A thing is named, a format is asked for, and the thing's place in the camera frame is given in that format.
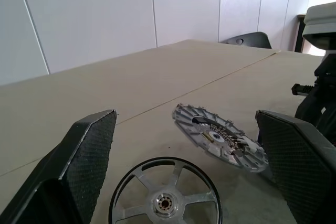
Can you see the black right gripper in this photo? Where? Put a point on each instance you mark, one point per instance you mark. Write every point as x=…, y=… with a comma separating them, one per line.
x=326, y=77

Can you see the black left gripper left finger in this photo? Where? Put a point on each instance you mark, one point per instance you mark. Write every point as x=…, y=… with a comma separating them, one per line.
x=78, y=161

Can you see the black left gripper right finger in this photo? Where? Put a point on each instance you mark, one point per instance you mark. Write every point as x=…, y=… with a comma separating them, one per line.
x=302, y=169

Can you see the silver spoked rotor black rim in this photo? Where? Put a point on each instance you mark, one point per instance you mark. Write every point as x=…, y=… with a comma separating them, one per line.
x=165, y=203

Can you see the grey finned motor stator plate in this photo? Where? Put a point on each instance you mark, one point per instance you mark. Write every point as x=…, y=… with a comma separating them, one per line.
x=189, y=121

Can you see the black folding chair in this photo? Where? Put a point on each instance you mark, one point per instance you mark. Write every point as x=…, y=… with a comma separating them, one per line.
x=252, y=39

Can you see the dark metal frame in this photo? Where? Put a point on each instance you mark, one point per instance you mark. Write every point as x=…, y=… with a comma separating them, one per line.
x=299, y=32

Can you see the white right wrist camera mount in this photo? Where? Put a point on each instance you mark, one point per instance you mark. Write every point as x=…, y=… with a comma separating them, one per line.
x=320, y=22

